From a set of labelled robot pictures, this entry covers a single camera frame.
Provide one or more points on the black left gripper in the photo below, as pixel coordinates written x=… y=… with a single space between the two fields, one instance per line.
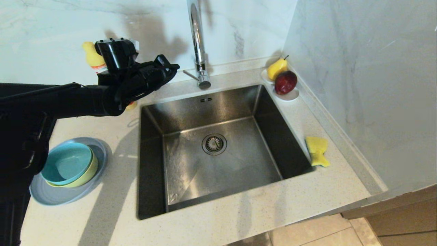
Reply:
x=136 y=83

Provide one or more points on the chrome faucet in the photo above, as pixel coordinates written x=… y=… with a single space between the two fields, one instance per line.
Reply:
x=199 y=41

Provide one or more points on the orange dish soap bottle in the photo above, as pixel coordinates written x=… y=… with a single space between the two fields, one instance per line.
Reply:
x=90 y=54

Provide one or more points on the teal bowl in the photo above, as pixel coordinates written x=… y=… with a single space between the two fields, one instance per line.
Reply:
x=66 y=164

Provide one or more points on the yellow sponge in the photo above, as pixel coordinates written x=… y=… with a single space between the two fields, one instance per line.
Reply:
x=316 y=145

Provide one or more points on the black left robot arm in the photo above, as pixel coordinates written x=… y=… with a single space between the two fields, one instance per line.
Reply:
x=51 y=100

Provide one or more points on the metal sink drain strainer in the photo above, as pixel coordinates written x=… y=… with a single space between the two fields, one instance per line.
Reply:
x=214 y=144

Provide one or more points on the stainless steel sink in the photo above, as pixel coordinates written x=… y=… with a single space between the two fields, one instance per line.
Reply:
x=191 y=171

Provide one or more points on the yellow pear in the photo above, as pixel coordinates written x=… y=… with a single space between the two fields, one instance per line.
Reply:
x=276 y=69

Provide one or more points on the dark red apple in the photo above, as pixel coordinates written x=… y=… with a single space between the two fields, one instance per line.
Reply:
x=285 y=83

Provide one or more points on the yellow-green bowl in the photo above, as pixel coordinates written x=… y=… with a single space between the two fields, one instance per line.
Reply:
x=91 y=174

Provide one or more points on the small white fruit dish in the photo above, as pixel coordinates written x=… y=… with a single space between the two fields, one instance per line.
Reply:
x=290 y=97

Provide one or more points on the gray plate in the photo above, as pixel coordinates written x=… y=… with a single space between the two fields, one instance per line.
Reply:
x=61 y=196

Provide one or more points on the light wooden cabinet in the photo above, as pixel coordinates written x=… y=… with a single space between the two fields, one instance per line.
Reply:
x=409 y=218

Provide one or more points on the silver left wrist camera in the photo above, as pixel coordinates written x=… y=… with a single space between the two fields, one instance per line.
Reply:
x=116 y=51

